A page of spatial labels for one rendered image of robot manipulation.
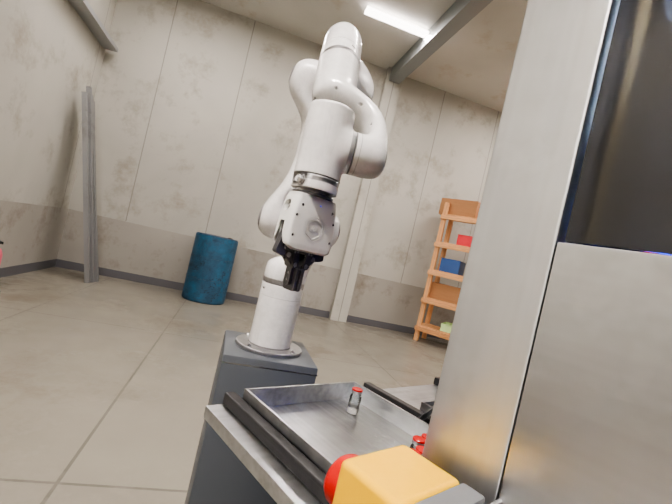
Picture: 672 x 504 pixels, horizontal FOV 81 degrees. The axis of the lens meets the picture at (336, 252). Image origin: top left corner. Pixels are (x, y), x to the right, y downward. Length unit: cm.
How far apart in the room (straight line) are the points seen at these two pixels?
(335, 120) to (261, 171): 621
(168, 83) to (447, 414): 707
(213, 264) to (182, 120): 244
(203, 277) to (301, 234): 542
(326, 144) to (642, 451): 56
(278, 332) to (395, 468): 83
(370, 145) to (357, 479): 54
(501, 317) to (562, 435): 8
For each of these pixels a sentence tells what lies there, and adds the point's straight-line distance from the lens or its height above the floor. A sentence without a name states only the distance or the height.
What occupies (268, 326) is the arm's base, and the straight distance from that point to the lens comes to 110.
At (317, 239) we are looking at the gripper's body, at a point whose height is 118.
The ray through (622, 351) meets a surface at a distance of 30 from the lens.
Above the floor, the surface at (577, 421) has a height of 110.
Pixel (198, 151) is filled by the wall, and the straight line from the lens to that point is 694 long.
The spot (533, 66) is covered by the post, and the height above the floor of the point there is 135.
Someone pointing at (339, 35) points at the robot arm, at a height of 162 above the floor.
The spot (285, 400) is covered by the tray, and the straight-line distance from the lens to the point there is 76.
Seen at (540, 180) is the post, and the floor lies 125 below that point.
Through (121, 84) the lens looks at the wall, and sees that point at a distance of 735.
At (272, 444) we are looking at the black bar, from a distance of 60.
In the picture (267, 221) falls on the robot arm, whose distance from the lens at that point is 108.
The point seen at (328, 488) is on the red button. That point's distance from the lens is 34.
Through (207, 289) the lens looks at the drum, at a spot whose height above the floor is 22.
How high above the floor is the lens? 117
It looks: level
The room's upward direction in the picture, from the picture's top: 13 degrees clockwise
